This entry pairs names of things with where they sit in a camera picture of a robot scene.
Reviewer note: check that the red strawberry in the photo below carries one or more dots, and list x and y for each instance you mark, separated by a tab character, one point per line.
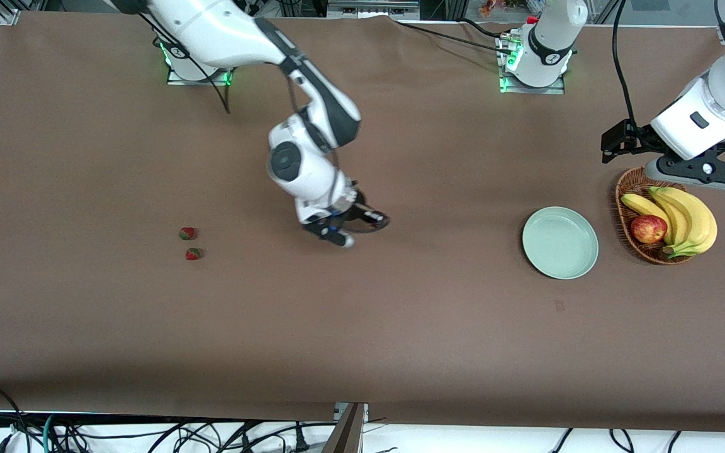
193	253
187	233

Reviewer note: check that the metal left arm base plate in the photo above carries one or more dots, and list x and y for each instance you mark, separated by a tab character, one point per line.
532	90

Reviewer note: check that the red apple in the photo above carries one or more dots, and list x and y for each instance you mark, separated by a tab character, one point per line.
649	229

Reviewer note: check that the yellow banana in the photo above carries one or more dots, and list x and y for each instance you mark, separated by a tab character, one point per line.
677	217
642	204
702	220

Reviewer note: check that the brown table cover cloth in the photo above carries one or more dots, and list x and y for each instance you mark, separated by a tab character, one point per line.
85	157

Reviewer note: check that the aluminium frame bar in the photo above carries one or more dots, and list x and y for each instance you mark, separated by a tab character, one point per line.
372	7

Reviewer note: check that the orange background object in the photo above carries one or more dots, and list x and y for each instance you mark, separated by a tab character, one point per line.
501	6

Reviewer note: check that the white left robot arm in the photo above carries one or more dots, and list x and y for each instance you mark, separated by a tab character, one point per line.
551	38

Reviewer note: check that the aluminium corner profile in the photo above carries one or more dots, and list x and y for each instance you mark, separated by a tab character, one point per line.
9	17

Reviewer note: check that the brown wicker basket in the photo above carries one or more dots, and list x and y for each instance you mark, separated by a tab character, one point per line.
633	189

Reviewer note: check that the light green round plate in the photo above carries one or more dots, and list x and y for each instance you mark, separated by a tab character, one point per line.
561	242

